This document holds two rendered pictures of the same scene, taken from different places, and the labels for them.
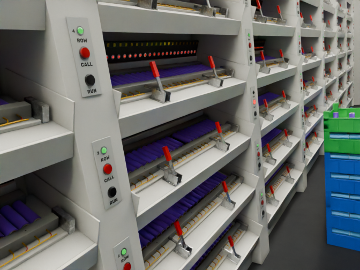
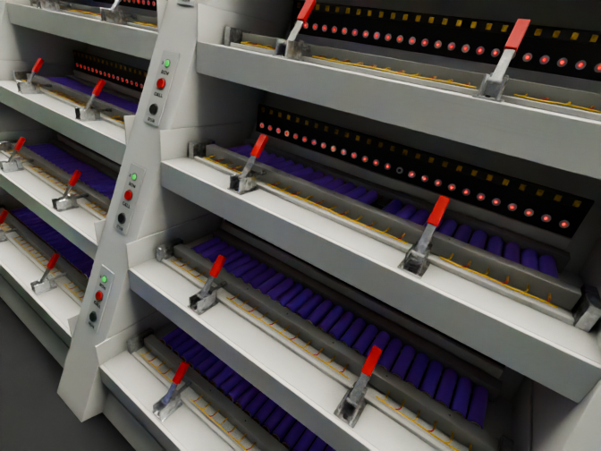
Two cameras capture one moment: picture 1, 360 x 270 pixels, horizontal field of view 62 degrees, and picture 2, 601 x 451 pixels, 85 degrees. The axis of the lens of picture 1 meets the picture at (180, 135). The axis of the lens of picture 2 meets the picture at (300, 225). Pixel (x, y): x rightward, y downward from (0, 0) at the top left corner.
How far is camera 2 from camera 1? 0.86 m
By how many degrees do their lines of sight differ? 78
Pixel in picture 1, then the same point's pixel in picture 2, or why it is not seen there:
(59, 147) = (148, 43)
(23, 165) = (131, 46)
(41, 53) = not seen: outside the picture
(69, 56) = not seen: outside the picture
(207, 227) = (265, 349)
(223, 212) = (322, 392)
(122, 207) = (156, 134)
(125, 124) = (205, 54)
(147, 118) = (235, 62)
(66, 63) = not seen: outside the picture
